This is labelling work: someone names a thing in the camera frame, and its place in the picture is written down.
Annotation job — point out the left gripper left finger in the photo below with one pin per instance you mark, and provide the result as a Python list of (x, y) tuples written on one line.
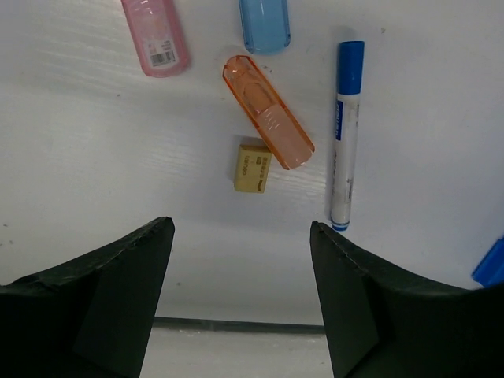
[(91, 316)]

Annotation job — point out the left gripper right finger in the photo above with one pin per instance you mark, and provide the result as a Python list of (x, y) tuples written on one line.
[(381, 320)]

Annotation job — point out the yellow eraser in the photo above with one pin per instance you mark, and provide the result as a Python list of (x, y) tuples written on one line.
[(252, 169)]

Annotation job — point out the blue white marker pen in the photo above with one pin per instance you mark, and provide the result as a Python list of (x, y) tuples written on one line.
[(349, 72)]

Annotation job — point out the blue plastic divided bin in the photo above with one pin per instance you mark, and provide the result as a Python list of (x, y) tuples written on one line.
[(490, 270)]

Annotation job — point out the orange transparent case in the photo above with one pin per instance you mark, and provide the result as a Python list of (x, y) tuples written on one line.
[(273, 120)]

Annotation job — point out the pink transparent case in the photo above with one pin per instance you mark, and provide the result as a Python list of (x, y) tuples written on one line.
[(158, 37)]

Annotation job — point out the blue transparent case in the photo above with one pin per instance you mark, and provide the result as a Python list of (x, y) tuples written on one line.
[(265, 25)]

